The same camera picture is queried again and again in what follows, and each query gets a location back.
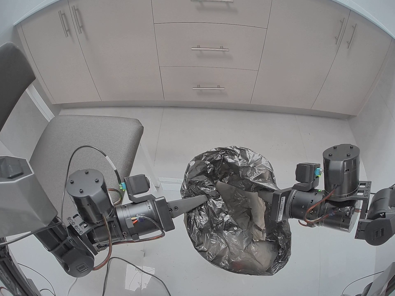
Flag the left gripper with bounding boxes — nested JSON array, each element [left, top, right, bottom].
[[116, 194, 208, 243]]

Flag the black plastic bag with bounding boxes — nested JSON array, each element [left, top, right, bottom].
[[180, 146, 292, 276]]

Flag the pale beige cabinet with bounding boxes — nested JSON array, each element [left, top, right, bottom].
[[14, 0, 395, 118]]

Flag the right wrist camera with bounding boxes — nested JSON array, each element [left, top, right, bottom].
[[295, 162, 323, 193]]

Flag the grey padded chair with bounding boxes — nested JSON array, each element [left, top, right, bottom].
[[0, 42, 161, 224]]

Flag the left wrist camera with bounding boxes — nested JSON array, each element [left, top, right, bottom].
[[124, 173, 155, 203]]

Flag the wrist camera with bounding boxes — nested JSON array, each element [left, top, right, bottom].
[[124, 173, 155, 203], [295, 162, 323, 193]]

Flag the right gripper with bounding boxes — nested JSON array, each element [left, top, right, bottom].
[[215, 181, 325, 225]]

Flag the black cable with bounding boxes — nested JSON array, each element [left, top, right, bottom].
[[61, 146, 124, 221], [105, 257, 171, 296]]

